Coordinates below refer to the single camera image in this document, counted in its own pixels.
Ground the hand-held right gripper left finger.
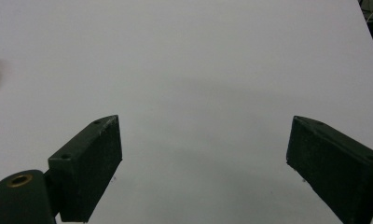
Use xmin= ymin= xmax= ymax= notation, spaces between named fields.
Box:
xmin=48 ymin=114 xmax=123 ymax=224

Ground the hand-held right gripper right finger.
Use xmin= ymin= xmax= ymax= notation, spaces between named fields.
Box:
xmin=285 ymin=115 xmax=373 ymax=224

